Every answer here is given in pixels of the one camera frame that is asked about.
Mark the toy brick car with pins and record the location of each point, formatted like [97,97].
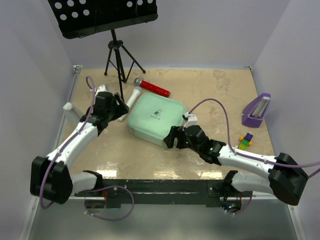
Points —
[245,141]

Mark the white plastic stand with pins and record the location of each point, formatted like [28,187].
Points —
[72,113]

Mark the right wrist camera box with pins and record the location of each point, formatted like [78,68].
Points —
[190,119]

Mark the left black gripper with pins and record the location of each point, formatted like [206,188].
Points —
[122,109]

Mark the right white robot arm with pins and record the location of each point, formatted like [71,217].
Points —
[279,175]

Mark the aluminium frame rail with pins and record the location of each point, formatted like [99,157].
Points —
[34,200]

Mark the red toy microphone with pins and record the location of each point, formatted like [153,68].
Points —
[151,87]

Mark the mint green medicine kit case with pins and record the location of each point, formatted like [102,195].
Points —
[153,116]

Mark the white toy microphone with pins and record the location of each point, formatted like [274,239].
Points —
[135,94]

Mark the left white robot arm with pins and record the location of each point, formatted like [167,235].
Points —
[50,175]

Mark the purple plastic stand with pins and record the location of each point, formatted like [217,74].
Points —
[253,113]

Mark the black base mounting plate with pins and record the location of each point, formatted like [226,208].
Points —
[208,192]

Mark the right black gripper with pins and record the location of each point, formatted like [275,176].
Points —
[175,132]

